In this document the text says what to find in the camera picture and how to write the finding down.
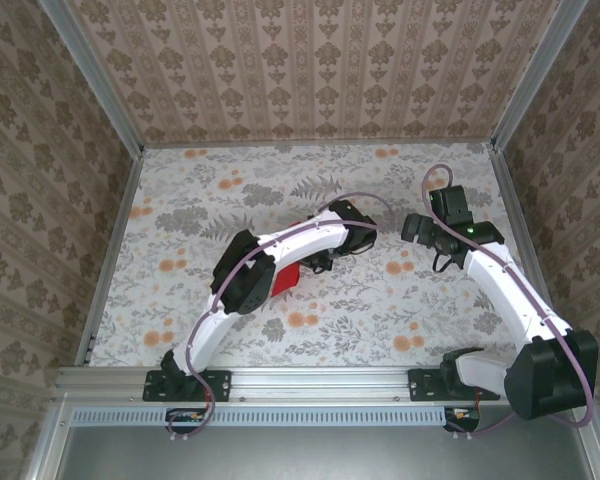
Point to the red paper sheet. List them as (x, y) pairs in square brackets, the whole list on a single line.
[(285, 282)]

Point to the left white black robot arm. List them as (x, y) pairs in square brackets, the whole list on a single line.
[(305, 240)]

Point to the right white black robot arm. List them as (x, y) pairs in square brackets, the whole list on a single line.
[(510, 290)]

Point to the floral patterned table cover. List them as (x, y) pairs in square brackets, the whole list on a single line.
[(330, 345)]

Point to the grey metal panel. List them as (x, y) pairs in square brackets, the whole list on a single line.
[(320, 455)]

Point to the aluminium table side rail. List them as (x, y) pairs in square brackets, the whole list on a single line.
[(112, 250), (530, 250)]

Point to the thin aluminium table rail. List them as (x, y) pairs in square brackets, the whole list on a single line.
[(320, 145)]

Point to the long aluminium mounting rail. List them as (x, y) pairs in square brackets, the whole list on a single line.
[(320, 382)]

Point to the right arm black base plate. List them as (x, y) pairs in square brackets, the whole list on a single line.
[(422, 387)]

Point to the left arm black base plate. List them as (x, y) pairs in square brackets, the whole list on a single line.
[(217, 387)]

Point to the aluminium frame post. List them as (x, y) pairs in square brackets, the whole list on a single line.
[(533, 80), (98, 80)]

